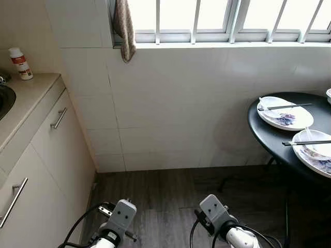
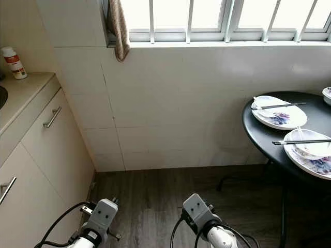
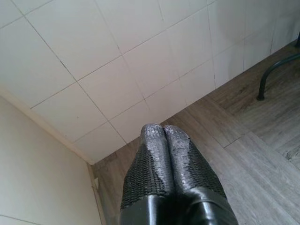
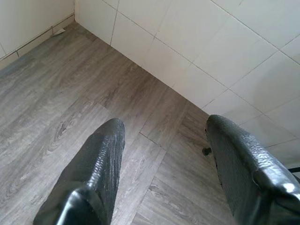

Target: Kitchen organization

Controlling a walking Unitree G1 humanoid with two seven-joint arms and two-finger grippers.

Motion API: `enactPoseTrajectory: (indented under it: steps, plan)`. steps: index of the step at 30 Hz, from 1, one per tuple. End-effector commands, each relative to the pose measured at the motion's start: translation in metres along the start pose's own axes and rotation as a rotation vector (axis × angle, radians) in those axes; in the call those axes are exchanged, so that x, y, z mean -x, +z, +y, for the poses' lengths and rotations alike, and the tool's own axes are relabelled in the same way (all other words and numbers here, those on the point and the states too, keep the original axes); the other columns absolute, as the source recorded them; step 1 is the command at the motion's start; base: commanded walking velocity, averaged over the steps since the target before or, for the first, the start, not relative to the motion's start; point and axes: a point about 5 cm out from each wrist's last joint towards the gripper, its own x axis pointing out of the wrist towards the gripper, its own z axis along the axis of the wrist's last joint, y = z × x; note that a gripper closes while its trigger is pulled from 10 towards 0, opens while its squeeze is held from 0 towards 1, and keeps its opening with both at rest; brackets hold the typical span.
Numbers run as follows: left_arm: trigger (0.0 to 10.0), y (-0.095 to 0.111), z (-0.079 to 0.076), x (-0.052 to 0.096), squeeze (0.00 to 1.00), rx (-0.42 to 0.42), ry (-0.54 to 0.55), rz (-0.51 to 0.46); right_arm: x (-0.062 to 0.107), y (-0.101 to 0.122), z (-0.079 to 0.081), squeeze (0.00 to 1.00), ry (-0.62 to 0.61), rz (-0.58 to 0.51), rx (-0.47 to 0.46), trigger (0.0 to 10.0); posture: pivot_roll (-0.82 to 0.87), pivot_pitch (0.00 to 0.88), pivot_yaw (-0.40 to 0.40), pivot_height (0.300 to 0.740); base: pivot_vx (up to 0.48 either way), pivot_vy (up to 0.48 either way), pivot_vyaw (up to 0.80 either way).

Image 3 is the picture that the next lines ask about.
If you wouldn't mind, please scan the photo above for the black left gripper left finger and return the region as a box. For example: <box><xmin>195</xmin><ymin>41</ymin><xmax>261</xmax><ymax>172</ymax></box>
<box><xmin>120</xmin><ymin>123</ymin><xmax>176</xmax><ymax>225</ymax></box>

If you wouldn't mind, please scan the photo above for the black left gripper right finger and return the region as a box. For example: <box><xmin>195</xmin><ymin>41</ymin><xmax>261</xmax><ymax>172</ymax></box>
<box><xmin>163</xmin><ymin>125</ymin><xmax>232</xmax><ymax>225</ymax></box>

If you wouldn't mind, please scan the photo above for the dark curved metal leg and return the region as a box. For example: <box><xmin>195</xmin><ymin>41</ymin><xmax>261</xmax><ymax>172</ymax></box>
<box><xmin>256</xmin><ymin>53</ymin><xmax>300</xmax><ymax>101</ymax></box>

